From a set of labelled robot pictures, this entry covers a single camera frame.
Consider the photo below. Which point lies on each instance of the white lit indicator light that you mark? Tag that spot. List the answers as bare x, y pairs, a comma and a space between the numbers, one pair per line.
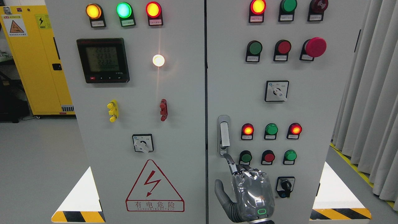
158, 60

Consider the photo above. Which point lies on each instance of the red electric danger warning sticker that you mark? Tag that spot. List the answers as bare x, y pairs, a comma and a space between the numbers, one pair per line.
153, 192

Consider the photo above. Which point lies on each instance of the green push button upper row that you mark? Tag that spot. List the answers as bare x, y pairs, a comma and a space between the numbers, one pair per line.
253, 52

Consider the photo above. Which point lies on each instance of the red indicator light top left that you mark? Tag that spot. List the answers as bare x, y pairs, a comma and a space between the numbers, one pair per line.
154, 14

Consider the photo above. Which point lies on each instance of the green indicator light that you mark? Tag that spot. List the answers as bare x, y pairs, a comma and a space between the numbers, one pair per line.
287, 10
125, 14

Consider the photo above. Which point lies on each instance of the red emergency stop mushroom button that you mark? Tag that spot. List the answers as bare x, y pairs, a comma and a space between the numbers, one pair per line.
312, 48

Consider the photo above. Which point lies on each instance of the red terminal connector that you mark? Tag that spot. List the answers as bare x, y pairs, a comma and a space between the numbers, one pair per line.
163, 109

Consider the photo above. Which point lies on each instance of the red push button upper row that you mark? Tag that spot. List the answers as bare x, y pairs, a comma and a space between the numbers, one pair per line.
281, 51

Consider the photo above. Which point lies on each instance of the right upper rotary selector switch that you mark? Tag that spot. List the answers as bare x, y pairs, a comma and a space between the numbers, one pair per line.
276, 91

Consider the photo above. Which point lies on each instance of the left panel rotary selector switch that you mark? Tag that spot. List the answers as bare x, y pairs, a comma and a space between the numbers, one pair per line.
143, 143

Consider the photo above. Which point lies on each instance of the amber indicator light top left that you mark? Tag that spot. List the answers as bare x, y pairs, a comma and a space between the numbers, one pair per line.
96, 15

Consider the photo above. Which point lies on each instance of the yellow safety storage cabinet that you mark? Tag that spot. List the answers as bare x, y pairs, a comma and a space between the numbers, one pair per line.
29, 33

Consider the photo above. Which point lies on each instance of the green push button lower left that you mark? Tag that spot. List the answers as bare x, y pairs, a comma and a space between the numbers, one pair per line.
245, 157

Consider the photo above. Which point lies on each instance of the black digital power meter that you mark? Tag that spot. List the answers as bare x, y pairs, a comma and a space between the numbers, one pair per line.
103, 60

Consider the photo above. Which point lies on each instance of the lit red indicator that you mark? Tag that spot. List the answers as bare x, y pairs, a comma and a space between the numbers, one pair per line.
294, 131
247, 132

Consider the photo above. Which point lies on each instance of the red push button lower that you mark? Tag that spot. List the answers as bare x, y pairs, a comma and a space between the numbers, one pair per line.
267, 157

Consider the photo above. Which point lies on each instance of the grey curtain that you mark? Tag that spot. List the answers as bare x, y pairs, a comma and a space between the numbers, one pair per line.
366, 129

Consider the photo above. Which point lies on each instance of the dark red buzzer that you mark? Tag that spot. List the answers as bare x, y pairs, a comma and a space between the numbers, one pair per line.
316, 10

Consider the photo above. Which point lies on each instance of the red indicator light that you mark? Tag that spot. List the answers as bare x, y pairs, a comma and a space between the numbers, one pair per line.
256, 11
154, 14

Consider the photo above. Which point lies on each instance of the red indicator light top right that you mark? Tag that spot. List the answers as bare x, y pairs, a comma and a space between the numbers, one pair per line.
256, 11

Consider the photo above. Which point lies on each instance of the green indicator light top right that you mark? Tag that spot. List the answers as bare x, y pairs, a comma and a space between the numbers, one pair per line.
287, 10

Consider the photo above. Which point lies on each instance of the black knob selector switch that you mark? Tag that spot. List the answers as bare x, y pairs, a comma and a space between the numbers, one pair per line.
285, 186

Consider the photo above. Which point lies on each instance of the yellow terminal connector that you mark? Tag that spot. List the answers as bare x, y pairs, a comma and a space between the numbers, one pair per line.
113, 110

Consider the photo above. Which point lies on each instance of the silver cabinet door handle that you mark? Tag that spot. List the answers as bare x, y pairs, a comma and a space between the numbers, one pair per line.
223, 134

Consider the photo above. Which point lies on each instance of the green indicator light top left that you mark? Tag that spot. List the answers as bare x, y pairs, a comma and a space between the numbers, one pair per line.
125, 14

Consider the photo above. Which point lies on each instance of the green indicator middle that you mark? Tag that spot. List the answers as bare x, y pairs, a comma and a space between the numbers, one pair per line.
271, 131

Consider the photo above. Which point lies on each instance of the silver robotic hand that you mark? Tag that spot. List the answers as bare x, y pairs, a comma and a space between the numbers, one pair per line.
253, 192

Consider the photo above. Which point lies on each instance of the lit red indicator middle left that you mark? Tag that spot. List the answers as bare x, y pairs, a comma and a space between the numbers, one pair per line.
247, 132

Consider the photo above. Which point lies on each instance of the grey electrical control cabinet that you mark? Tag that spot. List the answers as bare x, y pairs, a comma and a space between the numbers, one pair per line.
205, 76

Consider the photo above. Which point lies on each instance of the green push button lower right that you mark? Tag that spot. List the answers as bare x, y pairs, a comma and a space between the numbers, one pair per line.
289, 157

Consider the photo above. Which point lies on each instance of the lit red indicator middle right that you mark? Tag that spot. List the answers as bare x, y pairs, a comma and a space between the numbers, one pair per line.
294, 131

